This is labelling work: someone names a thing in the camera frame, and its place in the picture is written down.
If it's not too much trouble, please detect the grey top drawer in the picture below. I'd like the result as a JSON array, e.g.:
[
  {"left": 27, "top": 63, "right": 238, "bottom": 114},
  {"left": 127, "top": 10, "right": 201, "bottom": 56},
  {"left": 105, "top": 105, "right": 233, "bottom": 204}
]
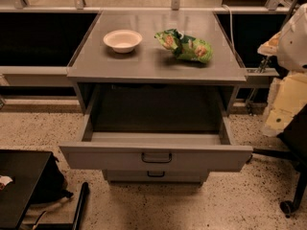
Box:
[{"left": 59, "top": 84, "right": 252, "bottom": 173}]

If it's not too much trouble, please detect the grey drawer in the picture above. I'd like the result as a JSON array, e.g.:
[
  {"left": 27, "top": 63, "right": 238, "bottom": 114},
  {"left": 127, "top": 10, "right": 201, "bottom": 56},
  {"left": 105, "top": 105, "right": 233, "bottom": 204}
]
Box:
[
  {"left": 59, "top": 84, "right": 252, "bottom": 173},
  {"left": 103, "top": 170, "right": 208, "bottom": 184}
]

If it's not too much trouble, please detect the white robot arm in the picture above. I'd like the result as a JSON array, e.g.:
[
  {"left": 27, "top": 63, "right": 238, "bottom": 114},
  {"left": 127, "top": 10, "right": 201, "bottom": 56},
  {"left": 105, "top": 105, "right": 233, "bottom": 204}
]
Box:
[{"left": 257, "top": 4, "right": 307, "bottom": 137}]

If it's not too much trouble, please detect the grey metal drawer cabinet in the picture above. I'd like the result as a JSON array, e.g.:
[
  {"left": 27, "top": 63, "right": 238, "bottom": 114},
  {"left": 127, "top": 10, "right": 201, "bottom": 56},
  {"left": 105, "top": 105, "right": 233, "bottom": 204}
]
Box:
[{"left": 66, "top": 10, "right": 248, "bottom": 186}]

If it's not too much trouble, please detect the grey bottom drawer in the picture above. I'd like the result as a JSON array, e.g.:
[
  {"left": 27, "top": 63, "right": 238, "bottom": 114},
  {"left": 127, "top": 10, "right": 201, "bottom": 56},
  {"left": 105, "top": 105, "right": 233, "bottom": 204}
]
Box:
[{"left": 103, "top": 170, "right": 208, "bottom": 184}]

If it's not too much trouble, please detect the green chip bag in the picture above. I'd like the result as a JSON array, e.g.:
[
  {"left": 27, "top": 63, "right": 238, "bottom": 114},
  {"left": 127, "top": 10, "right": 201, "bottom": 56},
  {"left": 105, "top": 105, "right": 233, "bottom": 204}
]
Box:
[{"left": 154, "top": 29, "right": 213, "bottom": 64}]

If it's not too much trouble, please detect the white paper bowl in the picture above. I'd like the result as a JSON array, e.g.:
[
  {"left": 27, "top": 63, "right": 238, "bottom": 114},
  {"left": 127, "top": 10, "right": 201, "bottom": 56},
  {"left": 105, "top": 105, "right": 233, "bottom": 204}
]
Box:
[{"left": 103, "top": 30, "right": 143, "bottom": 54}]

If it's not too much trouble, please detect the black backpack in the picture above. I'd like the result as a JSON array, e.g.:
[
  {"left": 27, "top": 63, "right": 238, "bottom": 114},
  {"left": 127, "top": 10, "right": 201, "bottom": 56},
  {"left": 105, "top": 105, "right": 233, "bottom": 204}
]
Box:
[{"left": 31, "top": 155, "right": 73, "bottom": 204}]

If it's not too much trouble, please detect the black side table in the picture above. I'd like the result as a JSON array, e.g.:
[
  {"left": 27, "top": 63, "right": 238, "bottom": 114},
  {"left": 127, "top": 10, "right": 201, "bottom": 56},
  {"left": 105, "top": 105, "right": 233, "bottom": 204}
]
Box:
[{"left": 0, "top": 149, "right": 52, "bottom": 230}]

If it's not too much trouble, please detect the black floor stand bar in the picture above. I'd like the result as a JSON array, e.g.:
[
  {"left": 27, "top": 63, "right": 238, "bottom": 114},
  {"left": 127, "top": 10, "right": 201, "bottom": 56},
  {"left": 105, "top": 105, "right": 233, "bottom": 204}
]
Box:
[{"left": 31, "top": 182, "right": 89, "bottom": 230}]

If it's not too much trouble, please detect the black chair base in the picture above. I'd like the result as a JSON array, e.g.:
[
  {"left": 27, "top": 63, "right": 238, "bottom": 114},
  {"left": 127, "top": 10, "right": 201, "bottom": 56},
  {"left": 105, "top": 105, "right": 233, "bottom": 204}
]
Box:
[{"left": 248, "top": 103, "right": 307, "bottom": 219}]

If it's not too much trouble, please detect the white cable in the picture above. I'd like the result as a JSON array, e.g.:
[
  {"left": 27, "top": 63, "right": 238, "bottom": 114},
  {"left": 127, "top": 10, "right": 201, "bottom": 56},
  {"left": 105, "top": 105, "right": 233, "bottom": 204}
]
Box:
[{"left": 221, "top": 4, "right": 238, "bottom": 58}]

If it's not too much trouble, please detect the grey metal rail frame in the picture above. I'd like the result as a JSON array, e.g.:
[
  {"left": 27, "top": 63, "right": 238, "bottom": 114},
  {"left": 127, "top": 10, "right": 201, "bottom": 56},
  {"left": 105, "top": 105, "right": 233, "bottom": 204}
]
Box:
[{"left": 0, "top": 0, "right": 302, "bottom": 96}]

